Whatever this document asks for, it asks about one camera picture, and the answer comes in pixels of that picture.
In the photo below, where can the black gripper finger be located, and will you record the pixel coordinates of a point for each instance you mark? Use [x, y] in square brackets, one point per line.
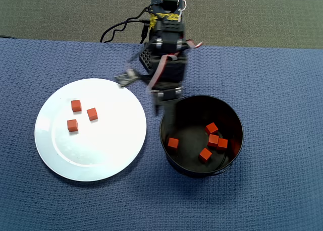
[173, 108]
[157, 108]

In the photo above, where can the small wrist camera board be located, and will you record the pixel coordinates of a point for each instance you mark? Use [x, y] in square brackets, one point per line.
[125, 77]

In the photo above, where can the white round plate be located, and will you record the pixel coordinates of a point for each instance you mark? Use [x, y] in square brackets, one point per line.
[101, 152]

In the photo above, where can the black metal bucket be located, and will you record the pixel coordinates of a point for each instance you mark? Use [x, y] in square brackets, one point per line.
[191, 110]

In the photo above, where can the blue woven tablecloth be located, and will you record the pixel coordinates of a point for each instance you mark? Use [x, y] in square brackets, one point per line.
[227, 203]

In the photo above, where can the red cube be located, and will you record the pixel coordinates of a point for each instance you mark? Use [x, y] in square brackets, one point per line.
[211, 128]
[76, 105]
[222, 144]
[213, 140]
[173, 143]
[92, 114]
[72, 125]
[205, 154]

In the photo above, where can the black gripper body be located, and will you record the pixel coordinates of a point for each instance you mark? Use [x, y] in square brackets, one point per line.
[167, 94]

